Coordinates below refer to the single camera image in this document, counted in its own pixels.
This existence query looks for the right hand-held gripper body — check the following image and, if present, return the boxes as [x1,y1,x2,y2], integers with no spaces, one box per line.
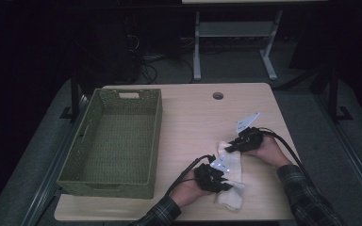
[231,111,266,154]

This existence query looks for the black metal stand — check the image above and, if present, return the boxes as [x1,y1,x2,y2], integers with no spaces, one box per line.
[59,67,83,122]
[325,64,354,122]

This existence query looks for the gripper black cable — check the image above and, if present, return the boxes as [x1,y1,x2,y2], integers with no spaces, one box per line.
[164,153,217,198]
[256,126,316,186]

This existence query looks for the aluminium rail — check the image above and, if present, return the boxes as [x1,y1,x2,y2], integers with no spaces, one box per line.
[314,93,362,218]
[20,93,91,226]

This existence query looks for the white cloth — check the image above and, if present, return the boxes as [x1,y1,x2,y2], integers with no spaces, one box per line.
[213,140,247,211]

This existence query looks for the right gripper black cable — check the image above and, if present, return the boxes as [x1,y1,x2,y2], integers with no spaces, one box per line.
[256,126,316,186]

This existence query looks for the green woven basket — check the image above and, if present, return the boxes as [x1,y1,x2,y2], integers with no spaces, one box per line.
[56,88,163,200]

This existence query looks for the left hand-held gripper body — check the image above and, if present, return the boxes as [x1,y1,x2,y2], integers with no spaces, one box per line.
[193,153,233,193]

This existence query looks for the person's left hand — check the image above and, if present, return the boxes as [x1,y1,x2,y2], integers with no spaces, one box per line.
[169,176,217,209]

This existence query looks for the person's right hand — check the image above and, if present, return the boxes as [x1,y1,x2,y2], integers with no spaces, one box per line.
[244,135,294,170]

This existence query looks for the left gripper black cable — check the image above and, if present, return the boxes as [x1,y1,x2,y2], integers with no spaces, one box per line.
[164,153,217,198]

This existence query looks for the white metal table frame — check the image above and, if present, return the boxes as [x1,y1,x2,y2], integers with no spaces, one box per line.
[191,8,285,82]

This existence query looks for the black cables on floor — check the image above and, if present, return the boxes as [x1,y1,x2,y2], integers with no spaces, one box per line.
[137,53,196,85]

